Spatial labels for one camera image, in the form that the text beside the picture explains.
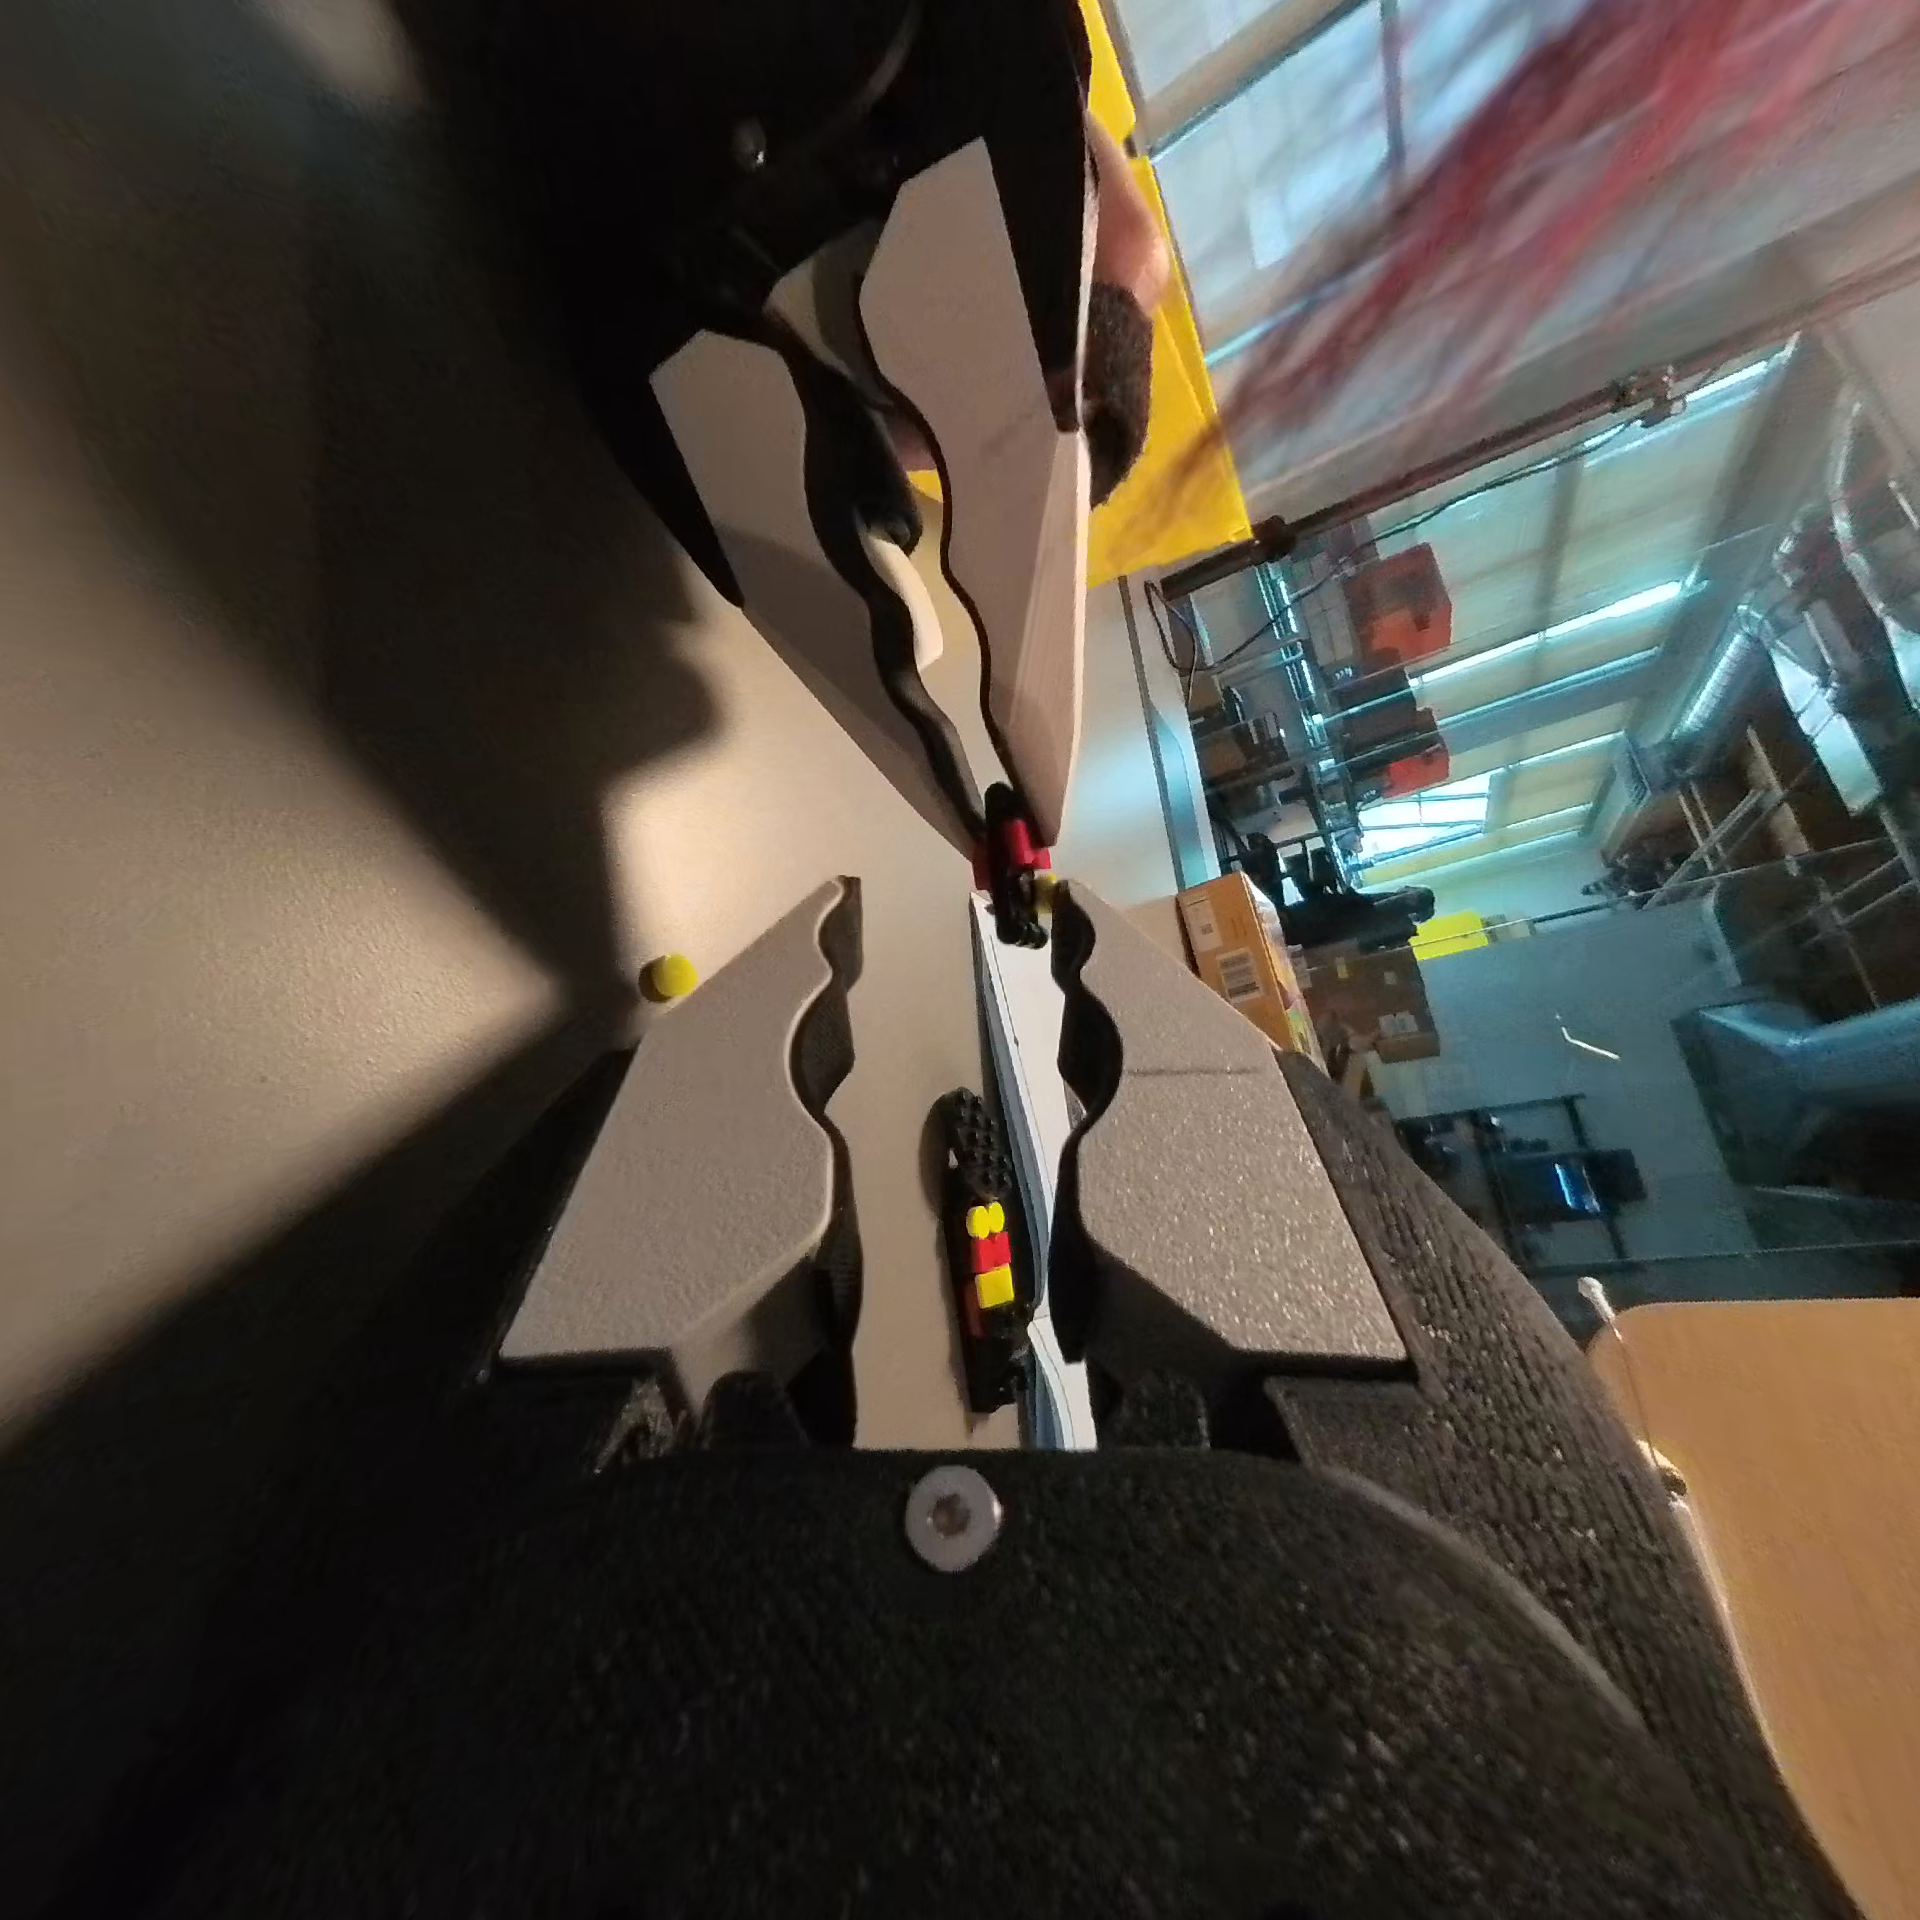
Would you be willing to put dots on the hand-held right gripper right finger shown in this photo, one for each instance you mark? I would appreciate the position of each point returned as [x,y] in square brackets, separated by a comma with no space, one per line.
[1231,1200]

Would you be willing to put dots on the yellow plastic bin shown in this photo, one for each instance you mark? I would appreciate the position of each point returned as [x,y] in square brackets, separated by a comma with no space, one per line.
[1171,495]

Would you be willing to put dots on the white instruction booklet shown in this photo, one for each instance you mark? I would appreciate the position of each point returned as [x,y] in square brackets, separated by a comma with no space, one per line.
[1019,1036]

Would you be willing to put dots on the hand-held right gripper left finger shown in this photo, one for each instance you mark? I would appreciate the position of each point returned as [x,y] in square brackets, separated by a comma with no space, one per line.
[675,1200]

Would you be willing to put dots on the black yellow red lego model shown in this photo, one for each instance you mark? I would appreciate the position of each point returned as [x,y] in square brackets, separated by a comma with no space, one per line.
[974,1184]

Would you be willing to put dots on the orange cardboard box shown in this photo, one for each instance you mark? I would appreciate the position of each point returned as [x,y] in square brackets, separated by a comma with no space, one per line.
[1237,944]

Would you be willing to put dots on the brown cardboard box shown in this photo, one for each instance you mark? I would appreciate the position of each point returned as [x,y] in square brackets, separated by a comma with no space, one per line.
[1371,1004]

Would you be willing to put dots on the black lego plate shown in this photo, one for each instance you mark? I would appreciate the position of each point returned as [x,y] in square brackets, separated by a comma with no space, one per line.
[1019,911]

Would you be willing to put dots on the ribbed silver duct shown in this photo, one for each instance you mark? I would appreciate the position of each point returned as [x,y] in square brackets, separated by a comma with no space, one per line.
[1718,682]

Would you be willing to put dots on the orange storage crate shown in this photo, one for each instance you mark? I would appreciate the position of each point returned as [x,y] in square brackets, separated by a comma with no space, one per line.
[1418,764]
[1402,600]

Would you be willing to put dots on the person's left hand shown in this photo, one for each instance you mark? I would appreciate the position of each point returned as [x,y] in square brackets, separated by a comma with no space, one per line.
[1126,241]

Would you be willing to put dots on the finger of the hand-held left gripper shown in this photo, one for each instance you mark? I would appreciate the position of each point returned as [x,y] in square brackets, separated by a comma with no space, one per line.
[750,464]
[991,420]

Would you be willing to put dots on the black stand pole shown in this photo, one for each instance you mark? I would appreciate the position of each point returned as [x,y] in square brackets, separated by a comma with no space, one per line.
[1425,480]

